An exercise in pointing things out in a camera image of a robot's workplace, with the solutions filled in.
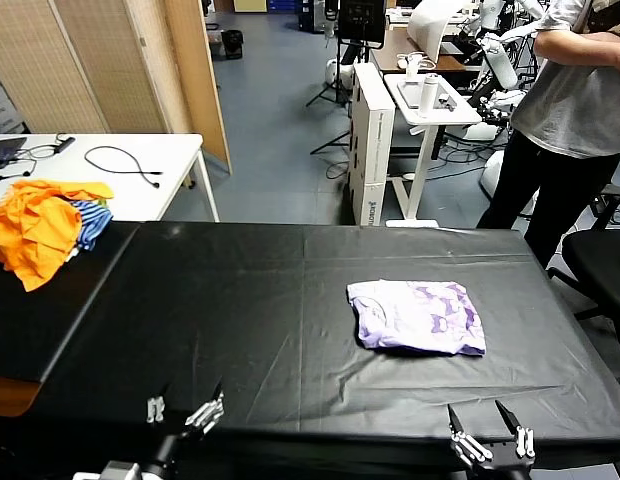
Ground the orange garment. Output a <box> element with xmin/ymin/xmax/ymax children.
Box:
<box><xmin>0</xmin><ymin>179</ymin><xmax>115</xmax><ymax>293</ymax></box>

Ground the white bottle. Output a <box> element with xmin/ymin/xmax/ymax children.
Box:
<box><xmin>416</xmin><ymin>72</ymin><xmax>441</xmax><ymax>119</ymax></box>

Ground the black panel on tripod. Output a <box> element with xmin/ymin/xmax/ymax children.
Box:
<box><xmin>305</xmin><ymin>0</ymin><xmax>388</xmax><ymax>156</ymax></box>

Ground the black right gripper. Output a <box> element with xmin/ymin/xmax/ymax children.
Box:
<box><xmin>446</xmin><ymin>399</ymin><xmax>535</xmax><ymax>480</ymax></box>

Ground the lavender printed t-shirt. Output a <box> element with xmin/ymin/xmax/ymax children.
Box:
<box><xmin>345</xmin><ymin>279</ymin><xmax>487</xmax><ymax>358</ymax></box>

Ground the thin black cable with adapter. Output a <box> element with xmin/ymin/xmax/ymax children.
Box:
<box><xmin>0</xmin><ymin>133</ymin><xmax>76</xmax><ymax>184</ymax></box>

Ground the dark laptop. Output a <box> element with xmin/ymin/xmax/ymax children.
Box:
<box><xmin>0</xmin><ymin>136</ymin><xmax>28</xmax><ymax>171</ymax></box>

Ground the blue striped garment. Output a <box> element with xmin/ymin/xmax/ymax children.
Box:
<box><xmin>65</xmin><ymin>200</ymin><xmax>114</xmax><ymax>254</ymax></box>

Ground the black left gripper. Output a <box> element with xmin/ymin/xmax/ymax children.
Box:
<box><xmin>139</xmin><ymin>380</ymin><xmax>226</xmax><ymax>480</ymax></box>

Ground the wooden partition screen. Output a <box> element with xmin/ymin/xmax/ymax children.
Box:
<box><xmin>0</xmin><ymin>0</ymin><xmax>234</xmax><ymax>175</ymax></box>

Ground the black office chair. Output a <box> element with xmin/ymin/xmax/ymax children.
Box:
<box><xmin>545</xmin><ymin>182</ymin><xmax>620</xmax><ymax>386</ymax></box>

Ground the white curved sheet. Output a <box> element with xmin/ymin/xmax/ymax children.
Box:
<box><xmin>408</xmin><ymin>0</ymin><xmax>470</xmax><ymax>65</ymax></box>

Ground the white standing desk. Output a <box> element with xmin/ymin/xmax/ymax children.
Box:
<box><xmin>383</xmin><ymin>72</ymin><xmax>484</xmax><ymax>230</ymax></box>

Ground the black topped wooden side table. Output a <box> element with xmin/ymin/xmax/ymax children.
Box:
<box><xmin>0</xmin><ymin>221</ymin><xmax>140</xmax><ymax>417</ymax></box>

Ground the black plastic table cover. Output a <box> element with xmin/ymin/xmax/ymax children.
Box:
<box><xmin>37</xmin><ymin>221</ymin><xmax>620</xmax><ymax>466</ymax></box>

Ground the brown desk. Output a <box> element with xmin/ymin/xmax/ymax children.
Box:
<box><xmin>369</xmin><ymin>25</ymin><xmax>485</xmax><ymax>74</ymax></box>

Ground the black trash bin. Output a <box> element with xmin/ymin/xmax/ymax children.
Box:
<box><xmin>220</xmin><ymin>28</ymin><xmax>244</xmax><ymax>60</ymax></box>

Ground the white table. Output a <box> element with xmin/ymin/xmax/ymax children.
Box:
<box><xmin>0</xmin><ymin>132</ymin><xmax>221</xmax><ymax>223</ymax></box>

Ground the white headset on stand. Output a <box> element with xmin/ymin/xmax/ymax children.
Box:
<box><xmin>398</xmin><ymin>50</ymin><xmax>437</xmax><ymax>81</ymax></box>

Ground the white humanoid robot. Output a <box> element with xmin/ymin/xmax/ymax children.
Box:
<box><xmin>460</xmin><ymin>0</ymin><xmax>550</xmax><ymax>142</ymax></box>

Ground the white round device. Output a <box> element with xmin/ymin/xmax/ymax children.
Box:
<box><xmin>324</xmin><ymin>58</ymin><xmax>355</xmax><ymax>85</ymax></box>

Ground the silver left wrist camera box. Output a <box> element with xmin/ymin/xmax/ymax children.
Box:
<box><xmin>72</xmin><ymin>460</ymin><xmax>141</xmax><ymax>480</ymax></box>

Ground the tall white cardboard box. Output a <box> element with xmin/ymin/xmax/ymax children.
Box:
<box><xmin>348</xmin><ymin>61</ymin><xmax>396</xmax><ymax>227</ymax></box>

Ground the black looped cable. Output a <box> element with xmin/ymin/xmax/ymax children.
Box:
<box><xmin>84</xmin><ymin>145</ymin><xmax>164</xmax><ymax>190</ymax></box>

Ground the person in grey shirt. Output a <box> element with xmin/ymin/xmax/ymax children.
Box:
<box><xmin>475</xmin><ymin>0</ymin><xmax>620</xmax><ymax>269</ymax></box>

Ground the grey tablet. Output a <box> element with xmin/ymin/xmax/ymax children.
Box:
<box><xmin>395</xmin><ymin>79</ymin><xmax>458</xmax><ymax>110</ymax></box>

